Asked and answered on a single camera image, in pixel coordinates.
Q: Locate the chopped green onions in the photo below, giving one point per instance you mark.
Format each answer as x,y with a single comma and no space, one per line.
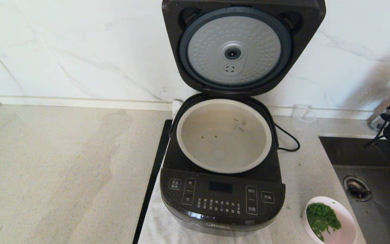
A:
322,217

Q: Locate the grey inner cooking pot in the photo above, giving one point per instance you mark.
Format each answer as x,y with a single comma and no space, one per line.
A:
225,149

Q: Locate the steel sink basin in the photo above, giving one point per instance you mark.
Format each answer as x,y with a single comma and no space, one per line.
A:
357,152

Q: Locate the chrome faucet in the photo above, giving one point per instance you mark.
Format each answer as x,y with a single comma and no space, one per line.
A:
374,123

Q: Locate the black rice cooker base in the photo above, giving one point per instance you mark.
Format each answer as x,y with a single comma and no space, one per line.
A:
222,200

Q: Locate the white cloth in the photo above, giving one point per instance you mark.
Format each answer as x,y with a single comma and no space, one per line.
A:
157,223

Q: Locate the round sink drain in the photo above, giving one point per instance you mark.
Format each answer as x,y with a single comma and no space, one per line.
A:
356,188

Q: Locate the black flat strip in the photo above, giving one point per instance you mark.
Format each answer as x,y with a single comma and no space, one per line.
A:
154,169

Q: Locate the pink bowl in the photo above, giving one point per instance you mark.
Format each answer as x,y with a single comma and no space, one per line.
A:
348,223

